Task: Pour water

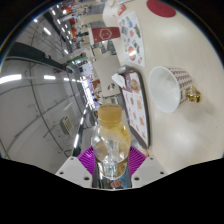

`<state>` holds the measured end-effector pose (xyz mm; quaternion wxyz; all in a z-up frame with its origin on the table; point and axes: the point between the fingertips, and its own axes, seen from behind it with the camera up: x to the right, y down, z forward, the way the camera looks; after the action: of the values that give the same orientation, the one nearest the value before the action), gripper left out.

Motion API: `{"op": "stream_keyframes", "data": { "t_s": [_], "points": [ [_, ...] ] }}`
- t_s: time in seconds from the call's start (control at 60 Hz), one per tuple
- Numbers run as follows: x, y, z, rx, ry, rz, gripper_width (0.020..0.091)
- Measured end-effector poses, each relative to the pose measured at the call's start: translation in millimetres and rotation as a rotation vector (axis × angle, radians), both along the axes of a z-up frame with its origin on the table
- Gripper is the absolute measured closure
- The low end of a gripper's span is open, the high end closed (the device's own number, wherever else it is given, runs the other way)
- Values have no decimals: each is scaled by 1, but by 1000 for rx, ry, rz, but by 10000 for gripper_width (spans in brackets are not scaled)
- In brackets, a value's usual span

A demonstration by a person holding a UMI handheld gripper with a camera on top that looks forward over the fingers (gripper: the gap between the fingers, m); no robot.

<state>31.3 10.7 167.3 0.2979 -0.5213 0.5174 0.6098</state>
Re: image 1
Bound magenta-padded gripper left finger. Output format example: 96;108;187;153
54;145;98;188

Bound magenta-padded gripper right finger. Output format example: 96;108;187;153
126;145;167;188

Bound clear bottle with yellow drink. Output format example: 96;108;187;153
90;103;132;189

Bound ceiling air conditioner unit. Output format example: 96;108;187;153
59;115;74;134

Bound white paper napkin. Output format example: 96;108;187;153
111;71;128;90

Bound beige chair with round hole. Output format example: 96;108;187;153
91;48;118;98

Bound ceiling lights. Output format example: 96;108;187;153
0;6;98;149

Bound colourful sticker sheet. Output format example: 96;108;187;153
118;11;147;68

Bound red paper cup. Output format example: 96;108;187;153
90;26;121;44

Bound small red sauce packet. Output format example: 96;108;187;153
116;3;127;17

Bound flat round red coaster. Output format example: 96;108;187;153
145;0;177;18

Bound white patterned mug, gold handle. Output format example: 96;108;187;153
148;65;203;113

